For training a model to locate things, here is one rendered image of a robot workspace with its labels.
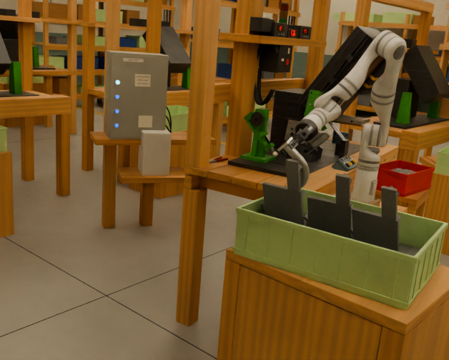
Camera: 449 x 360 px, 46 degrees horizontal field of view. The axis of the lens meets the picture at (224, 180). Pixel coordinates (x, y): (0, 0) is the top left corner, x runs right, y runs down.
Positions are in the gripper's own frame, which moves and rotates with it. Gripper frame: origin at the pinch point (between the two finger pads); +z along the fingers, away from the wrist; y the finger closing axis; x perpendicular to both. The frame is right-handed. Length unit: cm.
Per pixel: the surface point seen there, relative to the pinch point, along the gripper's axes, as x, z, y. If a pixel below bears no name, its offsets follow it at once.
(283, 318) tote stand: 41, 32, -25
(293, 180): 8.9, 6.2, -3.4
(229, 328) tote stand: 35, 35, -51
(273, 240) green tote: 19.0, 21.2, -14.6
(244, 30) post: -55, -94, -51
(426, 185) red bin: 72, -112, -44
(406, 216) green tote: 48, -18, 2
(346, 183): 19.6, 7.0, 12.9
